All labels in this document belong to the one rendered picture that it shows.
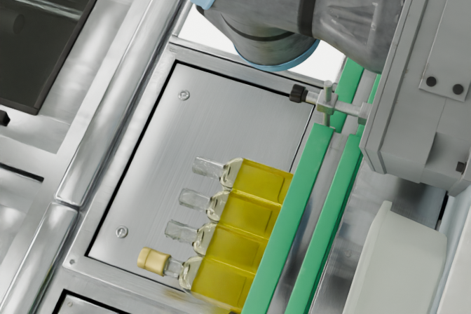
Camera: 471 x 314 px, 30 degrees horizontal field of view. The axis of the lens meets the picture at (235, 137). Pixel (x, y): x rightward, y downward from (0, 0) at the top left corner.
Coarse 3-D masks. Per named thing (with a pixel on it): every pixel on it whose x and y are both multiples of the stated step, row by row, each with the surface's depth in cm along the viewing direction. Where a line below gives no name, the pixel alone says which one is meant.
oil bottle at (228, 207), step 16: (224, 192) 138; (208, 208) 137; (224, 208) 136; (240, 208) 136; (256, 208) 136; (272, 208) 136; (224, 224) 136; (240, 224) 135; (256, 224) 135; (272, 224) 135
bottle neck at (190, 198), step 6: (186, 192) 139; (192, 192) 140; (198, 192) 140; (180, 198) 139; (186, 198) 139; (192, 198) 139; (198, 198) 139; (204, 198) 139; (180, 204) 140; (186, 204) 139; (192, 204) 139; (198, 204) 139; (204, 204) 138; (198, 210) 139; (204, 210) 139
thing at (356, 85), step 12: (348, 60) 144; (348, 72) 143; (360, 72) 143; (348, 84) 142; (360, 84) 142; (372, 84) 142; (348, 96) 141; (360, 96) 141; (372, 96) 141; (336, 120) 140; (348, 120) 140; (348, 132) 139; (360, 132) 138; (360, 156) 137
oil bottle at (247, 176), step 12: (228, 168) 139; (240, 168) 139; (252, 168) 139; (264, 168) 138; (276, 168) 139; (228, 180) 138; (240, 180) 138; (252, 180) 138; (264, 180) 138; (276, 180) 137; (288, 180) 137; (240, 192) 138; (252, 192) 137; (264, 192) 137; (276, 192) 137; (276, 204) 137
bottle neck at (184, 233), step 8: (168, 224) 137; (176, 224) 137; (184, 224) 138; (168, 232) 137; (176, 232) 137; (184, 232) 137; (192, 232) 136; (176, 240) 138; (184, 240) 137; (192, 240) 136
